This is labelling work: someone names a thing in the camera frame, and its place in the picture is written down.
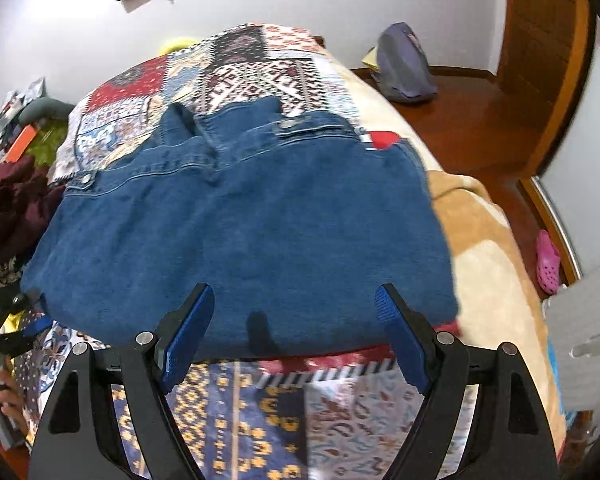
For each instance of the person's left hand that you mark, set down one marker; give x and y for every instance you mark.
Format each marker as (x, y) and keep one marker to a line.
(11, 400)

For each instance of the blue denim jacket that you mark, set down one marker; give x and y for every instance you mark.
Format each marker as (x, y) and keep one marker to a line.
(292, 221)

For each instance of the patchwork patterned quilt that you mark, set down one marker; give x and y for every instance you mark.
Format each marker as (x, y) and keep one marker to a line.
(242, 64)

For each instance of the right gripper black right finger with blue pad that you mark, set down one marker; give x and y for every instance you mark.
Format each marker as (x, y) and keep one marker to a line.
(509, 435)

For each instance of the pink croc shoe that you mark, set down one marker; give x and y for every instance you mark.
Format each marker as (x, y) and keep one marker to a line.
(547, 263)

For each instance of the orange box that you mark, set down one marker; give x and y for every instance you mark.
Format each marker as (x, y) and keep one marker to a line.
(27, 135)

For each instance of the yellow plush pillow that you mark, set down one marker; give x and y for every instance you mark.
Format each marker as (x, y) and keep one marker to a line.
(177, 43)

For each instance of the brown wooden door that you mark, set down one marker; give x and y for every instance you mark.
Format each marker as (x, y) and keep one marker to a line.
(547, 48)

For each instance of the purple grey backpack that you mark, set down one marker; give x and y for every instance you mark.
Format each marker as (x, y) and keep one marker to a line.
(403, 75)

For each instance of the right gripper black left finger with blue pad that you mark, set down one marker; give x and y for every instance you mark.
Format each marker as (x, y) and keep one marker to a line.
(78, 436)

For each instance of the beige cartoon fleece blanket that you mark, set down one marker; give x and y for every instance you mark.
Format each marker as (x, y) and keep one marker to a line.
(497, 299)

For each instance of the grey green neck pillow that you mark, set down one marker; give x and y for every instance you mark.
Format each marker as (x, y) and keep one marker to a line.
(44, 108)

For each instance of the white sliding wardrobe door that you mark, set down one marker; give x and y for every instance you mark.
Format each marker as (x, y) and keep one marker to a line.
(570, 183)

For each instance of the maroon crumpled garment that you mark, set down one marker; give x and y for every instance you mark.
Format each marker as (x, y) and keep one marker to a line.
(27, 204)

